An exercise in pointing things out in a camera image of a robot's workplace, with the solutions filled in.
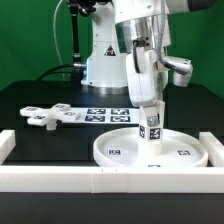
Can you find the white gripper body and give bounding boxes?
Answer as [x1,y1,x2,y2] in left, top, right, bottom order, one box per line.
[126,49,167,107]

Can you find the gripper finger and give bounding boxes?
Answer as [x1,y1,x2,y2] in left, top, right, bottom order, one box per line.
[142,107,160,126]

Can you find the white round table top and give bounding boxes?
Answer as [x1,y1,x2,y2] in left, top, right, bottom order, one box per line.
[93,127,208,168]

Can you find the white cross-shaped table base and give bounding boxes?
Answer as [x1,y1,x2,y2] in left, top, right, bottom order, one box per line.
[20,103,81,131]

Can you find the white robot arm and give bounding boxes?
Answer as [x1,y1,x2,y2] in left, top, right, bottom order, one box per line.
[82,0,217,127]

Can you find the black table platform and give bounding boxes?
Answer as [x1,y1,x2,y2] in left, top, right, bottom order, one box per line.
[0,81,224,224]

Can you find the white sheet with markers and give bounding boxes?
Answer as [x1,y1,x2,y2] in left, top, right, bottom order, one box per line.
[67,107,139,124]

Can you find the white right fence bar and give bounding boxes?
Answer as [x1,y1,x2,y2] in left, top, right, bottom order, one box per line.
[199,132,224,167]

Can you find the white fence bar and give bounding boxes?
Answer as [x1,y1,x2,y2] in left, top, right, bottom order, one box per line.
[199,132,224,167]
[0,130,16,165]
[0,166,224,193]

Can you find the white left fence bar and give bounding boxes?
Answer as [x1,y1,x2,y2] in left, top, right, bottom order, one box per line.
[0,130,16,165]

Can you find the white front fence bar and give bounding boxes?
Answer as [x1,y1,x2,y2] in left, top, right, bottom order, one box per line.
[0,166,224,193]

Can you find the black cable bundle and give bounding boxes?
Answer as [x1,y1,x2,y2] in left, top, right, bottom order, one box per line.
[36,0,101,82]

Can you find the grey thin cable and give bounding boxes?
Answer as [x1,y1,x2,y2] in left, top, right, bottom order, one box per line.
[52,0,67,81]

